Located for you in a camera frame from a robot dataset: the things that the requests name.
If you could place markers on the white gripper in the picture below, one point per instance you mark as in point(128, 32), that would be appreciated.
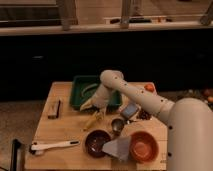
point(100, 99)

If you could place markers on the yellow banana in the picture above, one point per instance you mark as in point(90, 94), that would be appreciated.
point(96, 116)

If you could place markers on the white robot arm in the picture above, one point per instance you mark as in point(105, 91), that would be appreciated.
point(189, 121)

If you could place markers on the green plastic tray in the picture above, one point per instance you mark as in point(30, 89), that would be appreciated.
point(84, 86)

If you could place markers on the small metal cup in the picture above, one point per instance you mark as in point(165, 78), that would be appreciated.
point(117, 126)

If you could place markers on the dark brown bowl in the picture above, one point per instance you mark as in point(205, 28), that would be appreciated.
point(95, 141)

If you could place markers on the blue grey box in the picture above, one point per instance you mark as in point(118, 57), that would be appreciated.
point(130, 110)

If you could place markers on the brown wooden block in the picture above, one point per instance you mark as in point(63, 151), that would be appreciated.
point(54, 110)

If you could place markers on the grey cloth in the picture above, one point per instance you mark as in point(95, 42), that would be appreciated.
point(118, 148)

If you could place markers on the dark small object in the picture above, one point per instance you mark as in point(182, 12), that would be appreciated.
point(143, 115)

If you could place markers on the orange bowl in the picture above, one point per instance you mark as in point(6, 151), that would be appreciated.
point(143, 147)

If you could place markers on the white handled brush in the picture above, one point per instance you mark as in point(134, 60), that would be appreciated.
point(38, 149)

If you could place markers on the black chair frame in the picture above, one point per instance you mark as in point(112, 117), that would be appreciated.
point(17, 156)

